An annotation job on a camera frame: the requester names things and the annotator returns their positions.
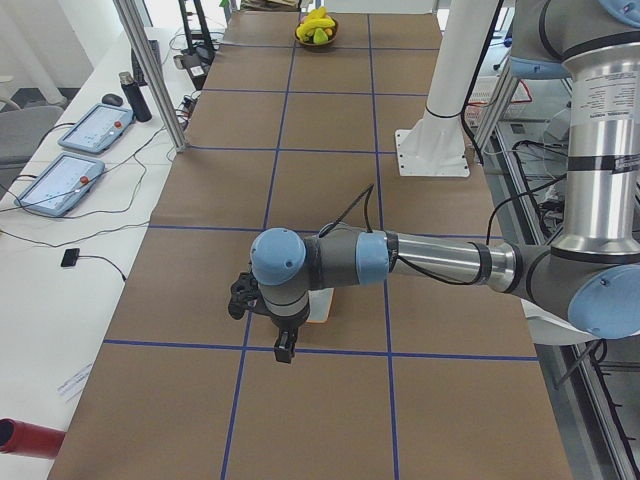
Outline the green pear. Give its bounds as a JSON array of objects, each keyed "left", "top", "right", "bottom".
[{"left": 312, "top": 28, "right": 329, "bottom": 45}]

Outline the blue teach pendant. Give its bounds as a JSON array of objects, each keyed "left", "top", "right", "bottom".
[
  {"left": 14, "top": 153, "right": 105, "bottom": 218},
  {"left": 58, "top": 103, "right": 134, "bottom": 154}
]

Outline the near blue teach pendant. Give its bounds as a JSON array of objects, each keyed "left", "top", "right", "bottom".
[{"left": 14, "top": 153, "right": 105, "bottom": 218}]

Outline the black computer mouse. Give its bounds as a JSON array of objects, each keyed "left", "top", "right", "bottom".
[{"left": 101, "top": 93, "right": 124, "bottom": 107}]

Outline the aluminium frame post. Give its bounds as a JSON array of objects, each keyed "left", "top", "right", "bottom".
[{"left": 113, "top": 0, "right": 187, "bottom": 153}]

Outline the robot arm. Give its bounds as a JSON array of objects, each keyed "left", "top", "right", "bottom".
[{"left": 248, "top": 1, "right": 639, "bottom": 363}]

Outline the grey square plate orange rim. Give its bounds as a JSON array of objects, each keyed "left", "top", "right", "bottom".
[{"left": 306, "top": 288, "right": 334, "bottom": 324}]

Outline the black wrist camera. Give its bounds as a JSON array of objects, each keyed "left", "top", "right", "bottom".
[{"left": 228, "top": 272, "right": 260, "bottom": 320}]

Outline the white camera pedestal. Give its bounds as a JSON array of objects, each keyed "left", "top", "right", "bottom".
[{"left": 395, "top": 0, "right": 502, "bottom": 178}]

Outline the black water bottle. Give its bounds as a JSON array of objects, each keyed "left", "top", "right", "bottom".
[{"left": 118, "top": 71, "right": 152, "bottom": 122}]

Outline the wicker fruit basket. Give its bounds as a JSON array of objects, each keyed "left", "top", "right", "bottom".
[{"left": 294, "top": 17, "right": 338, "bottom": 48}]

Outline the far blue teach pendant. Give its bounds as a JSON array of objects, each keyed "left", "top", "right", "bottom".
[{"left": 58, "top": 103, "right": 134, "bottom": 154}]

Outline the red cylinder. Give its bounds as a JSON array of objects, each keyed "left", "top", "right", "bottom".
[{"left": 1, "top": 418, "right": 66, "bottom": 459}]

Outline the small black puck device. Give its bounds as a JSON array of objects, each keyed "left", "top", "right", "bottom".
[{"left": 60, "top": 248, "right": 80, "bottom": 268}]

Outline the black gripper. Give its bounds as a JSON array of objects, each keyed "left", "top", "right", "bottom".
[{"left": 272, "top": 317, "right": 302, "bottom": 363}]

